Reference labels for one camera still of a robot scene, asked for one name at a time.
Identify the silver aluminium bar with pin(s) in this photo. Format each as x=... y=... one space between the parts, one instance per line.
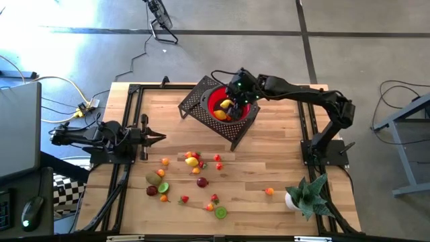
x=126 y=238
x=312 y=239

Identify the brown green kiwi half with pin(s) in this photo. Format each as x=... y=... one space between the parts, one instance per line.
x=220 y=212

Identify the red collapsible colander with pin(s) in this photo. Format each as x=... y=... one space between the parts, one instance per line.
x=215 y=101

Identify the red orange toy pear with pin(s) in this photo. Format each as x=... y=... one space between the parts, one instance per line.
x=163 y=198
x=195 y=170
x=269 y=191
x=228 y=117
x=209 y=207

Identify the power strip with yellow plug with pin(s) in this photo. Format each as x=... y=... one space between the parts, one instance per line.
x=80 y=112

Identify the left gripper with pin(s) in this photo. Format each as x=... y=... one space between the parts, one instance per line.
x=144 y=141

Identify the dark red toy apple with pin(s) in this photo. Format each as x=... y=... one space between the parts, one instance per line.
x=152 y=190
x=202 y=182

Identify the black perforated metal shelf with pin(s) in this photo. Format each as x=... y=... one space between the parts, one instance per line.
x=195 y=101

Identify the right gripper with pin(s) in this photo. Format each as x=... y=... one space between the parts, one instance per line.
x=243 y=87

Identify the black keyboard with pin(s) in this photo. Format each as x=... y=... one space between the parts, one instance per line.
x=5 y=211

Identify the red toy strawberry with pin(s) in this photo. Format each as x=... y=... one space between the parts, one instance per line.
x=202 y=164
x=183 y=199
x=214 y=198
x=195 y=155

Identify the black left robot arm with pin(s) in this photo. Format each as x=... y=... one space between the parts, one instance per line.
x=87 y=134

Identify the small orange toy fruit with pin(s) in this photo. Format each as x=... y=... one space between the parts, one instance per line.
x=160 y=173
x=188 y=154
x=165 y=161

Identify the snake plant in white pot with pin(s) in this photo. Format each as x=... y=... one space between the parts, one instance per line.
x=307 y=198

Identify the black white checkered cloth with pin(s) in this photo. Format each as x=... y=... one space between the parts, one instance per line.
x=67 y=193

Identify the black computer mouse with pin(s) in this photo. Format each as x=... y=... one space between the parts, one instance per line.
x=32 y=213

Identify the grey metal table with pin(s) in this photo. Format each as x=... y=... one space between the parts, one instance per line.
x=403 y=154

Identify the black floor fan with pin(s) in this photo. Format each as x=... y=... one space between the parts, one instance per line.
x=161 y=15

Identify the black aluminium table frame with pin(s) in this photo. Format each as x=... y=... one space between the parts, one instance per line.
x=158 y=86

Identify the dark grey side desk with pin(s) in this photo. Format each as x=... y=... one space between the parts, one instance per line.
x=43 y=181

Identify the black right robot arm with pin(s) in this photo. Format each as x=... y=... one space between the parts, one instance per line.
x=302 y=94

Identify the grey laptop lid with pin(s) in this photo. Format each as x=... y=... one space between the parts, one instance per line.
x=18 y=127

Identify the green toy fruit half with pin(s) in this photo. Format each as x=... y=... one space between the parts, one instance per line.
x=163 y=187

